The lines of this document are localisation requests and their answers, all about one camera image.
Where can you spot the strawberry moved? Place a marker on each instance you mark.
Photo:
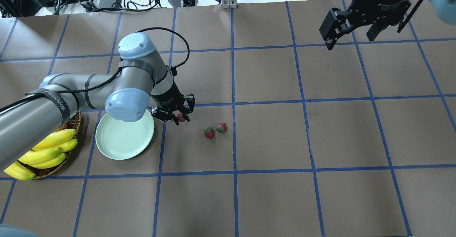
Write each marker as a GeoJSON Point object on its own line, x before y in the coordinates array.
{"type": "Point", "coordinates": [209, 133]}
{"type": "Point", "coordinates": [181, 117]}
{"type": "Point", "coordinates": [222, 128]}

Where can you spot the light green plate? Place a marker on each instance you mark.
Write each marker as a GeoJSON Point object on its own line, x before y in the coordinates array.
{"type": "Point", "coordinates": [119, 140]}

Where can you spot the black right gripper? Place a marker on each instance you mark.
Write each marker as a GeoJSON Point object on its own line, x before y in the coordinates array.
{"type": "Point", "coordinates": [382, 2]}

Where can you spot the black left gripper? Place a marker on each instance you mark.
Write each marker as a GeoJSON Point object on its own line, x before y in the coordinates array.
{"type": "Point", "coordinates": [166, 98]}

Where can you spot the yellow banana bunch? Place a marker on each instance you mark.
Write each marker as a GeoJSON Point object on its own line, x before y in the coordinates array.
{"type": "Point", "coordinates": [49, 153]}

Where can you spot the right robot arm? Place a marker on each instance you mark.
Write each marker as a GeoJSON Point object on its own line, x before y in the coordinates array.
{"type": "Point", "coordinates": [445, 10]}

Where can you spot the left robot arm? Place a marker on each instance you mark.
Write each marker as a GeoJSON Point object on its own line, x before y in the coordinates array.
{"type": "Point", "coordinates": [141, 75]}

